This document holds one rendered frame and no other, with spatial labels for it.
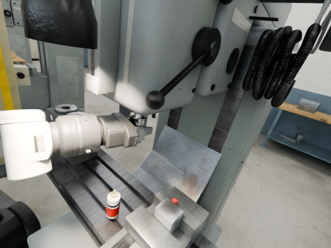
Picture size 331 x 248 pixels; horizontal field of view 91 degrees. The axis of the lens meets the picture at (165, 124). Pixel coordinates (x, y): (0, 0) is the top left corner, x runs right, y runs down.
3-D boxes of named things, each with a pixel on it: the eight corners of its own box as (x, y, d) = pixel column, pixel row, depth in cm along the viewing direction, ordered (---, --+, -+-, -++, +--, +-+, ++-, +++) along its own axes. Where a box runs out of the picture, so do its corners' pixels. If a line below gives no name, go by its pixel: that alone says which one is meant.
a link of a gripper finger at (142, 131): (149, 134, 45) (129, 138, 42) (151, 124, 44) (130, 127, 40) (153, 137, 44) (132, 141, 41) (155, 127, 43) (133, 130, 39)
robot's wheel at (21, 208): (10, 226, 90) (1, 201, 82) (20, 218, 95) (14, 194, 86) (33, 246, 84) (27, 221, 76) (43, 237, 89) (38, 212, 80)
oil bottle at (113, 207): (111, 222, 52) (112, 197, 47) (103, 213, 54) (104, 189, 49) (121, 214, 55) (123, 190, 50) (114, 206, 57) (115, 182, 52)
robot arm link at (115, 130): (140, 123, 36) (81, 130, 29) (135, 158, 40) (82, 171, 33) (118, 103, 45) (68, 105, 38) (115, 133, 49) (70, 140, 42)
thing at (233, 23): (205, 100, 41) (245, -33, 30) (139, 76, 54) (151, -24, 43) (229, 93, 55) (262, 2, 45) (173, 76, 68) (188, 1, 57)
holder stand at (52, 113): (72, 167, 69) (69, 124, 61) (49, 143, 80) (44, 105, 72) (98, 155, 79) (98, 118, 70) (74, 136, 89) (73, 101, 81)
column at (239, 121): (180, 289, 111) (304, 28, 46) (134, 236, 135) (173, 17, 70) (211, 234, 149) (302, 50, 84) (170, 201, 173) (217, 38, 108)
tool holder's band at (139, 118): (126, 114, 44) (127, 111, 43) (142, 113, 46) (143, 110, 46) (133, 122, 40) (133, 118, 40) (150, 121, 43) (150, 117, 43)
